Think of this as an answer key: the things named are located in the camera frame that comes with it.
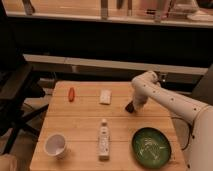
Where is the black office chair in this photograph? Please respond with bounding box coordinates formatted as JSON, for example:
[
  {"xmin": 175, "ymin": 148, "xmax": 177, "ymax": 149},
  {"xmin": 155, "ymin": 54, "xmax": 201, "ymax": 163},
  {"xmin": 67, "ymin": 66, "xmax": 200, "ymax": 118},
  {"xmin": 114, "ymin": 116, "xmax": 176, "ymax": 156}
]
[{"xmin": 0, "ymin": 50, "xmax": 48, "ymax": 154}]

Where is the black cable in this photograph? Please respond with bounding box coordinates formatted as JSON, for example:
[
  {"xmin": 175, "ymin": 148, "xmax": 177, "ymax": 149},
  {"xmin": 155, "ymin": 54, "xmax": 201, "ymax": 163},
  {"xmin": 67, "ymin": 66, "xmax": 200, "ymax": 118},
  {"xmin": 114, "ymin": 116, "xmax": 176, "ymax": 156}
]
[{"xmin": 171, "ymin": 116, "xmax": 194, "ymax": 151}]

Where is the white plastic bottle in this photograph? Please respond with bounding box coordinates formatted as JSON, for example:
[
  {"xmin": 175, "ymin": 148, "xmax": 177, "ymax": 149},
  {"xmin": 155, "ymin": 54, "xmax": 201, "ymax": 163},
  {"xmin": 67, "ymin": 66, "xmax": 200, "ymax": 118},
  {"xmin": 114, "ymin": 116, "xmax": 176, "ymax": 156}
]
[{"xmin": 98, "ymin": 119, "xmax": 110, "ymax": 161}]

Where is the green plate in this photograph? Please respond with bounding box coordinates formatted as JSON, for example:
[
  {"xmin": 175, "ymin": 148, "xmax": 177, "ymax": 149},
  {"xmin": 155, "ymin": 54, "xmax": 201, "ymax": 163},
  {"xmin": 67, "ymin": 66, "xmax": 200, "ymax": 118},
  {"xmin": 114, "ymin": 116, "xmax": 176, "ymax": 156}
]
[{"xmin": 131, "ymin": 127, "xmax": 172, "ymax": 169}]

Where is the white eraser block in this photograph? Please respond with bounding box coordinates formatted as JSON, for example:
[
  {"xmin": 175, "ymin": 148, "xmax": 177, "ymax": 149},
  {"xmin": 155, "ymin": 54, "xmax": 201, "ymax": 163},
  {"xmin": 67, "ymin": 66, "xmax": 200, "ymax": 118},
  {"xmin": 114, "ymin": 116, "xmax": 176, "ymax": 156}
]
[{"xmin": 99, "ymin": 90, "xmax": 111, "ymax": 105}]

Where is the orange carrot toy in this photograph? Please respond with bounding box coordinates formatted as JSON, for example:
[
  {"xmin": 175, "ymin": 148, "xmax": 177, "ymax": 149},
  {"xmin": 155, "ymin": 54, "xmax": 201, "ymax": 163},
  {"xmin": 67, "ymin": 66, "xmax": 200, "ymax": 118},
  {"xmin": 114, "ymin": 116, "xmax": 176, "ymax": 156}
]
[{"xmin": 68, "ymin": 87, "xmax": 75, "ymax": 102}]

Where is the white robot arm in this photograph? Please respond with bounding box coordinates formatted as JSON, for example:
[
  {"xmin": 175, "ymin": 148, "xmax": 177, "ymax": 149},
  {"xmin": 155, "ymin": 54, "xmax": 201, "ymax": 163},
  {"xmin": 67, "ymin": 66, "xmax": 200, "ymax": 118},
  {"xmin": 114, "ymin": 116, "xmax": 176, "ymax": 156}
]
[{"xmin": 126, "ymin": 71, "xmax": 213, "ymax": 171}]

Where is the white cup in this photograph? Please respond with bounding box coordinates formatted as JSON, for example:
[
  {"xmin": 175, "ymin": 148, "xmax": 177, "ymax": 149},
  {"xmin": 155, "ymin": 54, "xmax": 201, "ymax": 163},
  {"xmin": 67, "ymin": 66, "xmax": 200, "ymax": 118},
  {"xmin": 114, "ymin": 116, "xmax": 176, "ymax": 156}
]
[{"xmin": 44, "ymin": 133, "xmax": 67, "ymax": 159}]

